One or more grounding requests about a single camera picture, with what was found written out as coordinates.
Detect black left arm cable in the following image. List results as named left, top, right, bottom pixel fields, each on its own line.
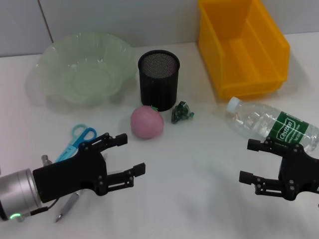
left=19, top=198, right=59, bottom=217

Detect black mesh pen holder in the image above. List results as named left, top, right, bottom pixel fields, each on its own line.
left=138, top=49, right=180, bottom=112

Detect silver pen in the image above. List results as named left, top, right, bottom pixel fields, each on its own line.
left=54, top=152, right=109, bottom=223

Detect yellow plastic bin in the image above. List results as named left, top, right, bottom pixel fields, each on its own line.
left=198, top=0, right=291, bottom=99

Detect blue scissors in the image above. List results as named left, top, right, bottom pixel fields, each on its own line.
left=53, top=123, right=97, bottom=164

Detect pale green glass fruit plate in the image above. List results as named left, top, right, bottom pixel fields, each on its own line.
left=27, top=31, right=137, bottom=110

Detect pink toy peach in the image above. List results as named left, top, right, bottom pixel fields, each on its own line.
left=131, top=105, right=165, bottom=139

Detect clear green-label water bottle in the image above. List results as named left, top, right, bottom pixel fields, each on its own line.
left=226, top=96, right=319, bottom=155

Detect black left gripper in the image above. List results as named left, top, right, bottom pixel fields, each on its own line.
left=32, top=132, right=147, bottom=204

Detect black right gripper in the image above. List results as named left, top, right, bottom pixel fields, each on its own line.
left=238, top=136, right=319, bottom=201

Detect green plastic wrapper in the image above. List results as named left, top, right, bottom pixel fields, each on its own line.
left=170, top=101, right=195, bottom=124

